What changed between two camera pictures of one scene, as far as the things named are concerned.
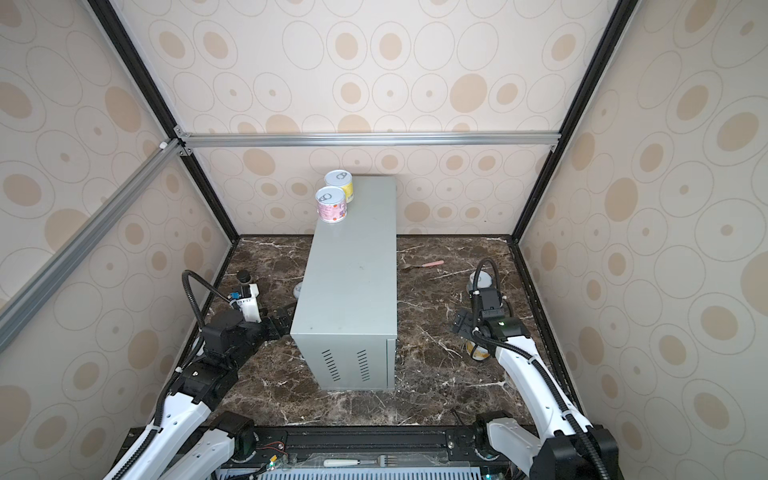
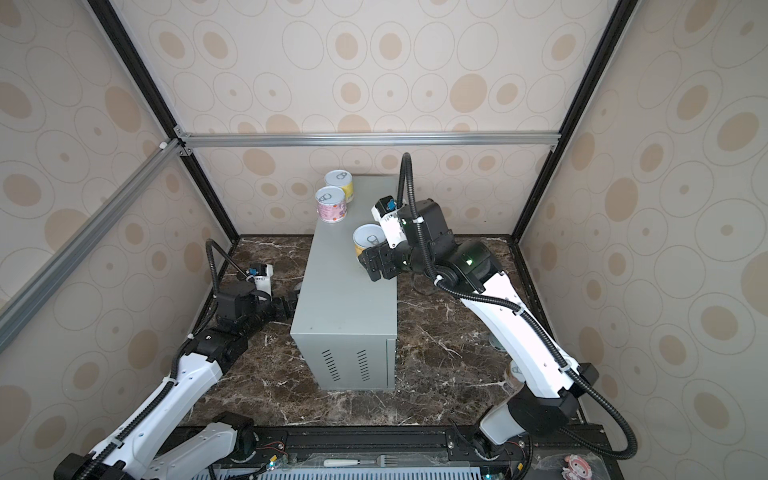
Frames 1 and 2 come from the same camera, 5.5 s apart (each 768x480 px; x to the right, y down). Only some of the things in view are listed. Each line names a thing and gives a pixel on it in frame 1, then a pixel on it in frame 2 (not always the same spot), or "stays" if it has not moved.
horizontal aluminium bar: x=492 y=139 stays
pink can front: x=331 y=204 stays
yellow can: x=478 y=353 to x=367 y=235
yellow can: x=341 y=178 stays
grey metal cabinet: x=346 y=317 stays
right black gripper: x=466 y=328 to x=380 y=252
